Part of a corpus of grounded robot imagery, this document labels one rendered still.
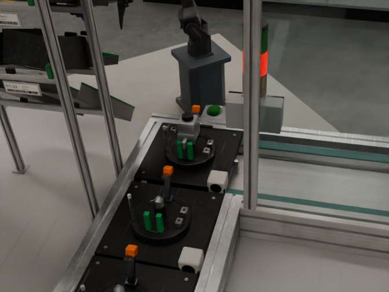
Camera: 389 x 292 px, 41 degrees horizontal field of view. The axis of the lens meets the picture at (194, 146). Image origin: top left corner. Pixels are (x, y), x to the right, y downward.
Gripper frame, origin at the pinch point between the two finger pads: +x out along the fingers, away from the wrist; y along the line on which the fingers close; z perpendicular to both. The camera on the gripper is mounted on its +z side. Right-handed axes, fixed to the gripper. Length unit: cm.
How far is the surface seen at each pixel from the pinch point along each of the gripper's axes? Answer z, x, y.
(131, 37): -264, -40, -1
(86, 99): 22.2, 22.7, -7.0
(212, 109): -3.9, 31.4, 25.2
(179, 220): 36, 54, 9
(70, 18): -302, -73, -49
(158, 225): 37, 54, 4
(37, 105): 11.5, 20.4, -21.4
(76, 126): 35.1, 28.8, -8.8
